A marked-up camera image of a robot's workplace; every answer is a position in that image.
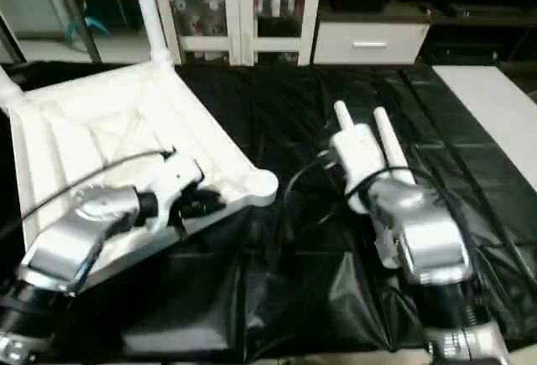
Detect white plastic table top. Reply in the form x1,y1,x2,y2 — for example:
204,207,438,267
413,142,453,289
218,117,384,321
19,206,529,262
3,60,279,293

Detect white plastic table leg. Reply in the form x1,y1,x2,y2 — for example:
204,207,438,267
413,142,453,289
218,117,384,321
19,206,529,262
333,100,410,272
128,0,175,68
0,65,26,108
372,107,419,185

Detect black work mat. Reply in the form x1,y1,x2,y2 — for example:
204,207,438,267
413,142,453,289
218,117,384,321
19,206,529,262
0,60,537,353

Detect grey pole stand blue brackets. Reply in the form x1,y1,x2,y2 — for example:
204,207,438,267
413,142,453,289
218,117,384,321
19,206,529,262
62,0,110,64

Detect white glass door cabinet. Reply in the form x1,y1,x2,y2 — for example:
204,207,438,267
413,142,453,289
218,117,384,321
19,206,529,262
150,0,326,66

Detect white drawer cabinet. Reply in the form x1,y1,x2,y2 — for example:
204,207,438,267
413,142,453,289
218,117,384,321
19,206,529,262
312,23,431,65

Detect black storage unit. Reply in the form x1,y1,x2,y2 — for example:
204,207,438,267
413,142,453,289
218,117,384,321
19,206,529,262
77,0,146,30

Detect white flat board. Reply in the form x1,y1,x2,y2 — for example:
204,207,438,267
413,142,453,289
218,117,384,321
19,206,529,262
431,65,537,192

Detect black low desk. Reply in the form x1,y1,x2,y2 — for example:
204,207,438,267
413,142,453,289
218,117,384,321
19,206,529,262
389,0,537,66

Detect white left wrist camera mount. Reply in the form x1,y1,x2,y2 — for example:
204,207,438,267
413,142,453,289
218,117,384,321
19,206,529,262
146,157,206,236

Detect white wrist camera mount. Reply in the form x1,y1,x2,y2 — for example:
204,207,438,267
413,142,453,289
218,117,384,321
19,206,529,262
146,157,206,236
328,123,389,215

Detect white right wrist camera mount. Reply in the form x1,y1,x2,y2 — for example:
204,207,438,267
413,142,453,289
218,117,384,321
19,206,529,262
328,123,389,215

